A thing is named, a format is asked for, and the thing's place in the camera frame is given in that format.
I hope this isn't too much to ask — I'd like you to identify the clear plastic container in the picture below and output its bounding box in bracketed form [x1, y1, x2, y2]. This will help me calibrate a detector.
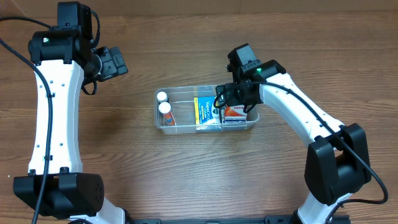
[154, 85, 260, 134]

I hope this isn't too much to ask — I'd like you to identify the black tube white cap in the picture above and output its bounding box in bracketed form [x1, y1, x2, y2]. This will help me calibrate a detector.
[156, 91, 169, 104]

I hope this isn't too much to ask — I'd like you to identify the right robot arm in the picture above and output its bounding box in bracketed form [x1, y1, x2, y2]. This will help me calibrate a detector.
[215, 44, 371, 223]

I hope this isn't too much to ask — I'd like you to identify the white Hansaplast box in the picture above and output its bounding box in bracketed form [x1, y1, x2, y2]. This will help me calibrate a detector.
[223, 116, 247, 123]

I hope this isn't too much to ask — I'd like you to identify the red Panadol box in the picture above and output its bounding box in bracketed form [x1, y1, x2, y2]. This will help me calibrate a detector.
[224, 105, 247, 119]

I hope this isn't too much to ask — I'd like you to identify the orange tube white cap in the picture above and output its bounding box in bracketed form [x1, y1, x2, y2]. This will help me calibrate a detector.
[159, 101, 175, 126]

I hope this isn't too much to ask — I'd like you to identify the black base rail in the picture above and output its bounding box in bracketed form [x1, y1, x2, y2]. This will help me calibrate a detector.
[124, 214, 352, 224]

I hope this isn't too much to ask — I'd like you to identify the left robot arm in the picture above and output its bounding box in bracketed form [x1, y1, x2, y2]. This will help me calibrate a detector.
[13, 1, 131, 223]

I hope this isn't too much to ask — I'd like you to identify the blue VapoDrops lozenge box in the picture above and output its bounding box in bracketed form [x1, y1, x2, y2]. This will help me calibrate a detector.
[193, 96, 220, 125]

